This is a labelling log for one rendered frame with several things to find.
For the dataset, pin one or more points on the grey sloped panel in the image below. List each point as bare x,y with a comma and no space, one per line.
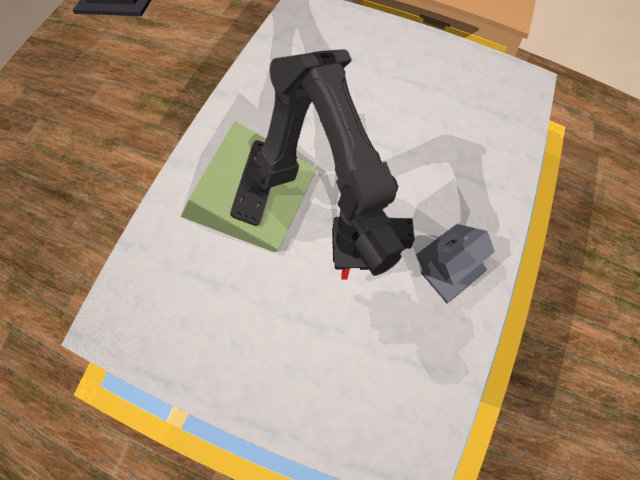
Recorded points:
454,255

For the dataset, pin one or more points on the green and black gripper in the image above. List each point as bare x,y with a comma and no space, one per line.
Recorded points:
343,250

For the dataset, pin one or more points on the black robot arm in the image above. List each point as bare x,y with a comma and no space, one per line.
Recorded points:
364,181

